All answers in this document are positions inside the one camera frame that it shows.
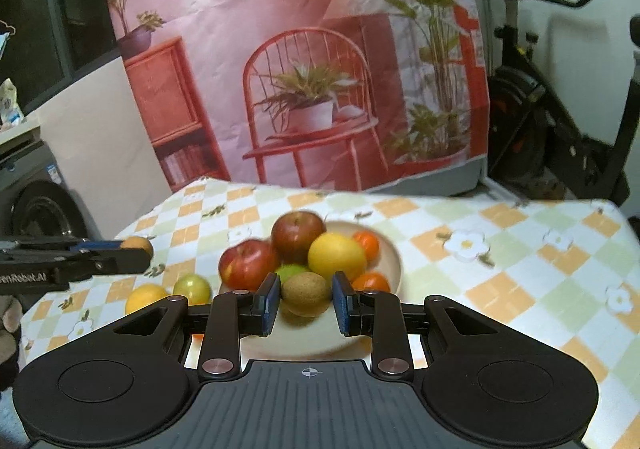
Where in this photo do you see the checked flower tablecloth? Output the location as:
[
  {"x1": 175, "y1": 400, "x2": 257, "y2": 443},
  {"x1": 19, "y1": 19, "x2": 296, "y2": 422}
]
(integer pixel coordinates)
[{"x1": 20, "y1": 176, "x2": 640, "y2": 449}]

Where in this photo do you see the black exercise bike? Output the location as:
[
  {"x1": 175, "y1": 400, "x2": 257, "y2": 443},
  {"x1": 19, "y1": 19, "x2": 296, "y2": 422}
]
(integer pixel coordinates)
[{"x1": 462, "y1": 0, "x2": 640, "y2": 210}]

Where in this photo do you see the white packet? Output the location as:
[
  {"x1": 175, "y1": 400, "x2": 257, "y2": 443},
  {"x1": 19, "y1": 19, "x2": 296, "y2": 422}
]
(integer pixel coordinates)
[{"x1": 0, "y1": 78, "x2": 27, "y2": 130}]

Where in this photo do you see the brown kiwi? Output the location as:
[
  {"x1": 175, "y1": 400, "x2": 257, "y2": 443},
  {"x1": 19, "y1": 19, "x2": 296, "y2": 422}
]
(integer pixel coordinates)
[{"x1": 281, "y1": 271, "x2": 335, "y2": 319}]

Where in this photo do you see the pink printed backdrop cloth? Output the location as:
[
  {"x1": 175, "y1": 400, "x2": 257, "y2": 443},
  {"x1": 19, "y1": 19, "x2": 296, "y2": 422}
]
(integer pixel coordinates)
[{"x1": 97, "y1": 0, "x2": 491, "y2": 194}]

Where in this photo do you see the orange mandarin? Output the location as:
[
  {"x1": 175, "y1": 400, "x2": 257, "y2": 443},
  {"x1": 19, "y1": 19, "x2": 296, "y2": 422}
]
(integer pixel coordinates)
[
  {"x1": 351, "y1": 272, "x2": 391, "y2": 295},
  {"x1": 120, "y1": 236, "x2": 154, "y2": 262},
  {"x1": 352, "y1": 230, "x2": 380, "y2": 262}
]

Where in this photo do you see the yellow citrus fruit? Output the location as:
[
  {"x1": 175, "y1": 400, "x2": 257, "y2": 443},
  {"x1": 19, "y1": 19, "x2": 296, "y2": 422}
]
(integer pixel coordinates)
[
  {"x1": 125, "y1": 284, "x2": 170, "y2": 315},
  {"x1": 307, "y1": 232, "x2": 367, "y2": 282}
]

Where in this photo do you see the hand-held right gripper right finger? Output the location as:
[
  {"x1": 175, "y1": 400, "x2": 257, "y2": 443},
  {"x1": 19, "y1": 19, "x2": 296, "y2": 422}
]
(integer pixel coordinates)
[{"x1": 332, "y1": 271, "x2": 501, "y2": 380}]

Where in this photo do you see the beige round plate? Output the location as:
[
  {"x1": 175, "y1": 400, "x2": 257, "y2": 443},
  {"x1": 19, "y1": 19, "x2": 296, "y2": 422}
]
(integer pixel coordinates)
[{"x1": 219, "y1": 220, "x2": 404, "y2": 359}]

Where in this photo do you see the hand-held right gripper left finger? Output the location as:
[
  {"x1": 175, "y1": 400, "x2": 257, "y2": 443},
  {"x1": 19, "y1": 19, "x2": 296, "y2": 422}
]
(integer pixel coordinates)
[{"x1": 112, "y1": 273, "x2": 282, "y2": 380}]

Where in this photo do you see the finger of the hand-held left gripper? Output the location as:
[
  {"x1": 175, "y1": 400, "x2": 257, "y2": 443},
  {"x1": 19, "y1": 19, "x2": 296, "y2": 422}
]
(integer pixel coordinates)
[
  {"x1": 75, "y1": 248, "x2": 154, "y2": 278},
  {"x1": 0, "y1": 238, "x2": 124, "y2": 255}
]

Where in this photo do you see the green apple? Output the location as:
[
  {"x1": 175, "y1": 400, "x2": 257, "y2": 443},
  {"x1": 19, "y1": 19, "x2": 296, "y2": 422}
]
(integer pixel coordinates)
[
  {"x1": 275, "y1": 264, "x2": 312, "y2": 286},
  {"x1": 173, "y1": 274, "x2": 212, "y2": 306}
]

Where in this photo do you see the grey washing machine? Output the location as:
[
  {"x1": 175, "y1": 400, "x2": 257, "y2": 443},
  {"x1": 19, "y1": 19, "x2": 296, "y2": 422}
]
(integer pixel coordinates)
[{"x1": 0, "y1": 126, "x2": 103, "y2": 242}]

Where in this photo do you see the person's left hand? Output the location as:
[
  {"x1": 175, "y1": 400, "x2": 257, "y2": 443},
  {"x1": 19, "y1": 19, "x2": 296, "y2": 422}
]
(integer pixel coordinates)
[{"x1": 0, "y1": 296, "x2": 23, "y2": 392}]

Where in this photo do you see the dark glass window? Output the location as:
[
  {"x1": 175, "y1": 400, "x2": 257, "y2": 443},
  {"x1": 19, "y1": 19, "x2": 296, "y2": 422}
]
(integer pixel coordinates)
[{"x1": 0, "y1": 0, "x2": 121, "y2": 114}]

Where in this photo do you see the red apple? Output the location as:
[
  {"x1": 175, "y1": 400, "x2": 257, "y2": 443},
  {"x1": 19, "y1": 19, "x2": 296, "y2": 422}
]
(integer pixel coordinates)
[
  {"x1": 271, "y1": 210, "x2": 326, "y2": 266},
  {"x1": 218, "y1": 239, "x2": 281, "y2": 292}
]

